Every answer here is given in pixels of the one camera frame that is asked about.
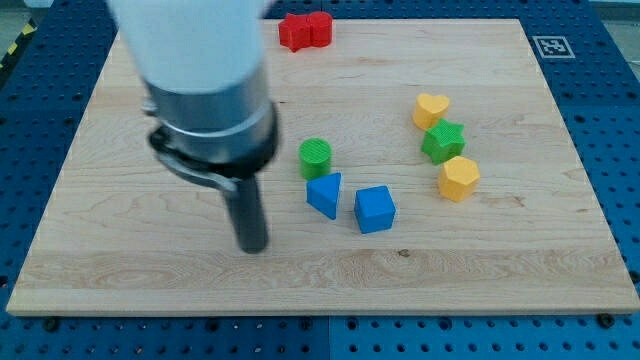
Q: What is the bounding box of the red star block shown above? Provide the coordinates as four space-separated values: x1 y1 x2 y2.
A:
278 13 311 52

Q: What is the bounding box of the blue triangle block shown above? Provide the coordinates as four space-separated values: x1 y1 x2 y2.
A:
306 173 342 220

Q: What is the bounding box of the red cylinder block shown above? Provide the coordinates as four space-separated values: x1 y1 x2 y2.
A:
307 11 333 47

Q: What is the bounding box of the blue cube block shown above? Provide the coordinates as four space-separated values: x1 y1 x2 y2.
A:
354 185 396 234

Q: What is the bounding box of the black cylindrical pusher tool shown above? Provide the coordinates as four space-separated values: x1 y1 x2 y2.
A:
223 176 269 254

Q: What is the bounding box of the yellow heart block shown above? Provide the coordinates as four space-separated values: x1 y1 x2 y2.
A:
412 93 450 130

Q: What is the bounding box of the green cylinder block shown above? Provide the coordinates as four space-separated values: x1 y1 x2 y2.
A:
299 138 332 180

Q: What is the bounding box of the white fiducial marker tag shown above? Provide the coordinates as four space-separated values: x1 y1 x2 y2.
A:
532 35 575 59

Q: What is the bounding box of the wooden board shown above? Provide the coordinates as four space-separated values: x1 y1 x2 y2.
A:
7 19 639 317

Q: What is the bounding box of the green star block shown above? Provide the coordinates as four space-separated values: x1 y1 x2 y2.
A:
421 118 466 165

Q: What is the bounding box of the yellow hexagon block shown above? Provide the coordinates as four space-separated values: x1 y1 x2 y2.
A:
437 156 481 202

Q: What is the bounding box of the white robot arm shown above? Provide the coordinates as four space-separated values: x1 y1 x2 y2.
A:
108 0 277 192

